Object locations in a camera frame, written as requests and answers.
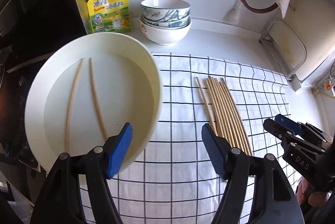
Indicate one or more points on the blue patterned bowl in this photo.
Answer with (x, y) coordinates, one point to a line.
(165, 10)
(173, 25)

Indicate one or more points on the wooden chopstick one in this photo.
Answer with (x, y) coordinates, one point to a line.
(70, 106)

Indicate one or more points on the wooden chopstick six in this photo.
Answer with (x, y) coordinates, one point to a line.
(234, 123)

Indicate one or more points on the wooden chopstick four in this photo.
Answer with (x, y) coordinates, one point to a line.
(219, 113)

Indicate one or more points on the yellow seasoning pouch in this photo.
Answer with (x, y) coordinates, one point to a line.
(109, 16)

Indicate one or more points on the lower blue patterned bowl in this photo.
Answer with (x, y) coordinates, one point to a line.
(173, 25)

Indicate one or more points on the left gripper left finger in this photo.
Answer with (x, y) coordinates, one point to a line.
(59, 200)

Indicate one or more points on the metal rack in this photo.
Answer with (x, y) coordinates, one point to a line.
(285, 47)

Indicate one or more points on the wooden chopstick nine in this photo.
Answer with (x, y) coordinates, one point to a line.
(238, 111)

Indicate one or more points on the large white bowl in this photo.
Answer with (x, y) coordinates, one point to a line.
(164, 36)

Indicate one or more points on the wooden chopstick eleven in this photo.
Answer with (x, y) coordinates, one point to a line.
(207, 106)

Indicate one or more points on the wooden chopstick seven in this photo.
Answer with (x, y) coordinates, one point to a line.
(236, 118)

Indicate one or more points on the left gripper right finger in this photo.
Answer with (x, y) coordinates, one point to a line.
(273, 200)

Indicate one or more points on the white dish brush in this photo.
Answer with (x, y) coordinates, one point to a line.
(233, 14)

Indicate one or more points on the wooden chopstick three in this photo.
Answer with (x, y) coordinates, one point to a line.
(214, 108)

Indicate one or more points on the wooden chopstick eight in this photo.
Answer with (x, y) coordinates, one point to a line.
(237, 129)

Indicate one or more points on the white black grid cloth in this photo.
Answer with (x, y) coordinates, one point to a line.
(173, 181)

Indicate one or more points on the person right hand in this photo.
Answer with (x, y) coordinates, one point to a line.
(308, 198)

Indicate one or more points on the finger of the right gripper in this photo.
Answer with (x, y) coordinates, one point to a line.
(280, 132)
(306, 131)

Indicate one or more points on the wooden chopstick five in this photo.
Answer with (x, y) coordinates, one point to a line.
(220, 95)

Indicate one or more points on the white round tray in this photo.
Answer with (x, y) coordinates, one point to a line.
(129, 89)

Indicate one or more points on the wall power outlet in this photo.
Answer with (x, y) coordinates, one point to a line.
(326, 89)

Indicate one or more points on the upper blue patterned bowl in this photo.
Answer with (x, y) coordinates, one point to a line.
(165, 10)

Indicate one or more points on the white cutting board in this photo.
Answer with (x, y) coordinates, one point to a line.
(313, 22)

